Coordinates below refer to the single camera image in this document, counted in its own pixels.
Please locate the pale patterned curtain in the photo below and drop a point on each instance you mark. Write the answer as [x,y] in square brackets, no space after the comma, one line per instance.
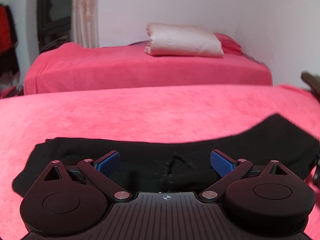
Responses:
[86,15]

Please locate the cream satin pillow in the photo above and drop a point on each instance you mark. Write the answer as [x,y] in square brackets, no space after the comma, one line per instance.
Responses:
[185,41]

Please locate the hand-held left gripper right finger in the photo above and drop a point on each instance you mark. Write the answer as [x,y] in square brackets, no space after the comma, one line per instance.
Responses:
[222,163]

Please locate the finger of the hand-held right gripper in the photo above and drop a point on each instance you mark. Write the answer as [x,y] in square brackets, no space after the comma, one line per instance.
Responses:
[317,172]

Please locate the folded red cloth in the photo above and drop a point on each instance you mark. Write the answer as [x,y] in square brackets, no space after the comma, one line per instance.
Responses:
[228,43]

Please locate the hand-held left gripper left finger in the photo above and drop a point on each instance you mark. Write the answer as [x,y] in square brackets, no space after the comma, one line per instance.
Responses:
[108,163]

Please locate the pink fleece blanket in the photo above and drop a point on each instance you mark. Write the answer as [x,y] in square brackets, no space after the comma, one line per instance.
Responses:
[125,112]

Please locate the hanging clothes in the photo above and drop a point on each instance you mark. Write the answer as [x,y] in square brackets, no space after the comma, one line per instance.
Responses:
[6,37]

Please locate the bed with pink cover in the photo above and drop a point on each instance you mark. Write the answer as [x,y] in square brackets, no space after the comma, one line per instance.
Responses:
[112,67]

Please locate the black pants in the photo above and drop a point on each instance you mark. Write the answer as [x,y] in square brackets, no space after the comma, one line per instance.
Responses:
[160,160]

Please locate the dark window frame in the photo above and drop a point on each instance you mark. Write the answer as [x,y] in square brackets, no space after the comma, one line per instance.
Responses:
[53,17]

